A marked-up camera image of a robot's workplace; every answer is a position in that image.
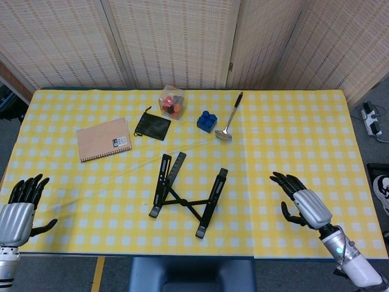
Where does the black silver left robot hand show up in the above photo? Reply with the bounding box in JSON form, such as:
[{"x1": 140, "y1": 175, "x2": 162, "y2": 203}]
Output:
[{"x1": 0, "y1": 173, "x2": 58, "y2": 247}]

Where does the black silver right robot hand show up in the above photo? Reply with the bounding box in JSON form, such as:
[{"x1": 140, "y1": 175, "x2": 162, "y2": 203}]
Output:
[{"x1": 269, "y1": 172, "x2": 333, "y2": 231}]

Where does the black folding laptop stand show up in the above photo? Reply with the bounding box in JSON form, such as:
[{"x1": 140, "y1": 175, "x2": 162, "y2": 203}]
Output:
[{"x1": 148, "y1": 151, "x2": 229, "y2": 240}]

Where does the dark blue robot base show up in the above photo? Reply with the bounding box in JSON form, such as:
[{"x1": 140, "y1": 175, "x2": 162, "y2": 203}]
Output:
[{"x1": 128, "y1": 257, "x2": 258, "y2": 292}]

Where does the yellow white checked tablecloth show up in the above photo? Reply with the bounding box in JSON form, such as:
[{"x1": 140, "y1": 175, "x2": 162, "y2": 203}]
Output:
[{"x1": 0, "y1": 88, "x2": 389, "y2": 259}]

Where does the black and white sneaker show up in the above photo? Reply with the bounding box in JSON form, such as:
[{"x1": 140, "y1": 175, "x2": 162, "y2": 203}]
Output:
[{"x1": 373, "y1": 175, "x2": 389, "y2": 216}]

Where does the white power strip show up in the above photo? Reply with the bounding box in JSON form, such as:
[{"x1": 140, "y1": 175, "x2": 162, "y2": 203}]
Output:
[{"x1": 360, "y1": 102, "x2": 383, "y2": 137}]

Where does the black bag beside table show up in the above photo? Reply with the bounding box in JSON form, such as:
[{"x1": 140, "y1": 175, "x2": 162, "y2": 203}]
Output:
[{"x1": 0, "y1": 84, "x2": 30, "y2": 122}]

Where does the brown spiral notebook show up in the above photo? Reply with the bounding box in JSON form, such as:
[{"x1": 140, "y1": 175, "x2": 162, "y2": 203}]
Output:
[{"x1": 75, "y1": 117, "x2": 133, "y2": 163}]

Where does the blue toy building brick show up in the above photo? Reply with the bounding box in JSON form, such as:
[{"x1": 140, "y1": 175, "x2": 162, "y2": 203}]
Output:
[{"x1": 196, "y1": 110, "x2": 218, "y2": 134}]

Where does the clear box with red caps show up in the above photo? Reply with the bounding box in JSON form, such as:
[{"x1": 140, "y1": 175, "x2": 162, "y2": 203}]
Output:
[{"x1": 158, "y1": 84, "x2": 187, "y2": 121}]

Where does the woven folding screen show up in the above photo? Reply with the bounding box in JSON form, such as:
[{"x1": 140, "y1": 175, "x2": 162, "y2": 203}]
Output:
[{"x1": 0, "y1": 0, "x2": 389, "y2": 106}]

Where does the steel ladle with black handle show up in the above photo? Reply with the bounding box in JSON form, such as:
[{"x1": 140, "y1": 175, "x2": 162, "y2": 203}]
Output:
[{"x1": 214, "y1": 91, "x2": 244, "y2": 142}]

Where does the black drawstring pouch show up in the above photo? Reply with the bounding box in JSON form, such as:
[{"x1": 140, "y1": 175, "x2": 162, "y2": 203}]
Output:
[{"x1": 133, "y1": 105, "x2": 172, "y2": 142}]

